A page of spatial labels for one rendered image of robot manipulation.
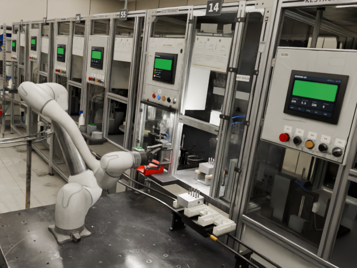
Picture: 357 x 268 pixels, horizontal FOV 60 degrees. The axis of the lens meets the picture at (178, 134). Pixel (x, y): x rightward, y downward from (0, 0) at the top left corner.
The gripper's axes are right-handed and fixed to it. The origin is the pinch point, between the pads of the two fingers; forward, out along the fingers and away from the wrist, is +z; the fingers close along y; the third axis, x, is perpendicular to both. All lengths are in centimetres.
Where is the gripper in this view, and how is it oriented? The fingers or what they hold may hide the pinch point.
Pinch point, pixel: (167, 156)
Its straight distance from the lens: 186.6
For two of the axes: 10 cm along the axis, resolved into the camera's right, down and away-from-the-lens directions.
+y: 1.3, -9.7, -2.1
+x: -6.3, -2.4, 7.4
